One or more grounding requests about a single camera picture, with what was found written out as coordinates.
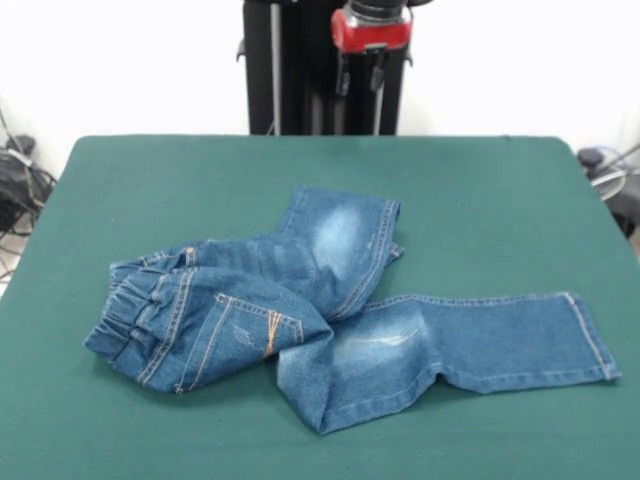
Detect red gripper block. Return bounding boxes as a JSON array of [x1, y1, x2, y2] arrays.
[[330, 6, 415, 97]]

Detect blue denim jeans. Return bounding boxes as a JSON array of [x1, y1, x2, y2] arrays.
[[83, 185, 624, 437]]

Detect dark green table cloth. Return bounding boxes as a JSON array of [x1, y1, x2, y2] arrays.
[[0, 134, 640, 480]]

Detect grey swivel chair base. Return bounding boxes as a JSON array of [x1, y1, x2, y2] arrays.
[[4, 134, 37, 156], [577, 146, 640, 236]]

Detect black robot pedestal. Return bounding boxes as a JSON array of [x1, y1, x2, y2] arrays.
[[234, 0, 416, 136]]

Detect black cable bundle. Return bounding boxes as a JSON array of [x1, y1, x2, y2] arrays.
[[0, 107, 57, 281]]

